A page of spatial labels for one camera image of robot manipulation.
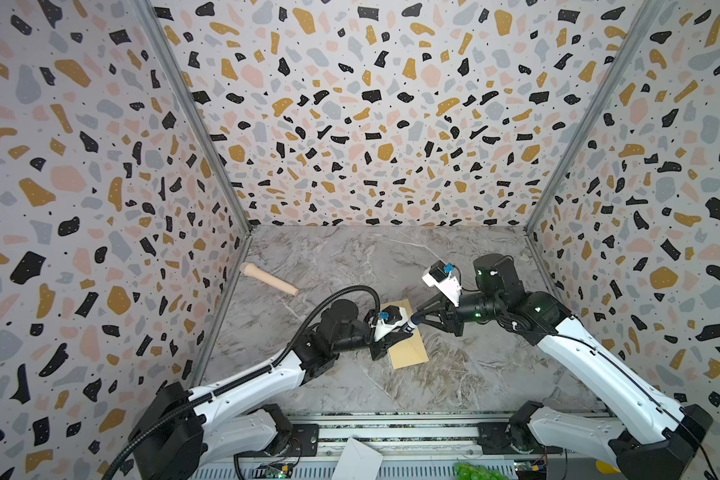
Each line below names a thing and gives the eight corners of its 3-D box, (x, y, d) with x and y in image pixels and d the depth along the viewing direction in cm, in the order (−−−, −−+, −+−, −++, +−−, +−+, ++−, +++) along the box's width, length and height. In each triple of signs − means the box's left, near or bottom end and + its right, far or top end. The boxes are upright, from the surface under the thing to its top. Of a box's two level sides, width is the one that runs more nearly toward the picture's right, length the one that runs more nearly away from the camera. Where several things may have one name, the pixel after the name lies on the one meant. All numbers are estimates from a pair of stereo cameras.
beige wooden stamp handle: (242, 275, 109) (238, 268, 106) (249, 268, 111) (245, 261, 108) (295, 297, 103) (293, 291, 100) (301, 289, 105) (299, 282, 102)
